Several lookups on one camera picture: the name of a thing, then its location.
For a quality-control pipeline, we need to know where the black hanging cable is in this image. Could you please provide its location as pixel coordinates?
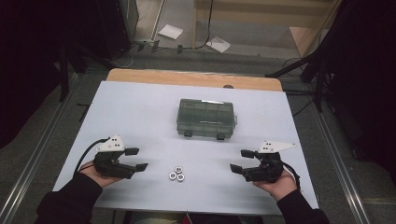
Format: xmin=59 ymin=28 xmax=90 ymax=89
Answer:
xmin=199 ymin=0 xmax=215 ymax=50

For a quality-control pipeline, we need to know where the white board sheet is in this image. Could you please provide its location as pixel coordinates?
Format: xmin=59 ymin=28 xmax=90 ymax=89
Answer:
xmin=51 ymin=80 xmax=320 ymax=217

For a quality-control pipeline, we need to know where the right hand-held gripper cable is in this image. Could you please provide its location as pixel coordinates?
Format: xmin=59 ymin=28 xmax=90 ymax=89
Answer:
xmin=281 ymin=161 xmax=302 ymax=190

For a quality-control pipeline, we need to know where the light wooden board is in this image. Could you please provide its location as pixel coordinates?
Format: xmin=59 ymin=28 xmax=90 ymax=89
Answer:
xmin=289 ymin=26 xmax=328 ymax=58

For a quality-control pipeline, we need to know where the hand-held gripper cable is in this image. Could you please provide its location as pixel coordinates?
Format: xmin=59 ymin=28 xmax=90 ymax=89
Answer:
xmin=281 ymin=161 xmax=302 ymax=190
xmin=73 ymin=137 xmax=110 ymax=176

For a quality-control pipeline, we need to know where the black cabinet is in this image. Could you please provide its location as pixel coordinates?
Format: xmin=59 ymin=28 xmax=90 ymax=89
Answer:
xmin=96 ymin=0 xmax=139 ymax=60

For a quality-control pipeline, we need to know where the grey transparent compartment box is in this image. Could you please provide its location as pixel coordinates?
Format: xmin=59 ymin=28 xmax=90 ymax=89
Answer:
xmin=176 ymin=98 xmax=238 ymax=141

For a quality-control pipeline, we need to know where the person's right hand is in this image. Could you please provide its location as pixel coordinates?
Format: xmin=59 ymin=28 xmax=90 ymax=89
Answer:
xmin=252 ymin=169 xmax=298 ymax=203

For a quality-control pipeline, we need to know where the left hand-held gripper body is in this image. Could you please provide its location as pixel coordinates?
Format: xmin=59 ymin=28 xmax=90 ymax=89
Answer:
xmin=92 ymin=134 xmax=138 ymax=180

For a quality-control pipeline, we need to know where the white paper sheet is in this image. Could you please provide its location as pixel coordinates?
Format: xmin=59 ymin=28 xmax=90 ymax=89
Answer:
xmin=157 ymin=23 xmax=185 ymax=40
xmin=205 ymin=35 xmax=232 ymax=53

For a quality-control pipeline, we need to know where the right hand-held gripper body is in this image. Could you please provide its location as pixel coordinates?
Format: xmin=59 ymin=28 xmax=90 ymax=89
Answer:
xmin=242 ymin=140 xmax=297 ymax=184

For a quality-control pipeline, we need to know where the metal floor rail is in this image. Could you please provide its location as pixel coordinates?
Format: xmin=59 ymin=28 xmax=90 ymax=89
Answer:
xmin=311 ymin=102 xmax=373 ymax=224
xmin=0 ymin=73 xmax=80 ymax=224

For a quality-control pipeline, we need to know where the left hand-held gripper cable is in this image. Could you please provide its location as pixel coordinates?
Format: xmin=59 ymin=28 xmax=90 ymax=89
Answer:
xmin=73 ymin=137 xmax=110 ymax=176

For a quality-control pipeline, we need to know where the person's left hand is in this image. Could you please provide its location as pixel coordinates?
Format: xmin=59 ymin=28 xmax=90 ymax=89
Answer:
xmin=78 ymin=160 xmax=124 ymax=189

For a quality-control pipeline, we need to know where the black metal stand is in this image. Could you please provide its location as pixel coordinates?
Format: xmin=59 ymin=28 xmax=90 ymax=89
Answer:
xmin=264 ymin=49 xmax=331 ymax=113

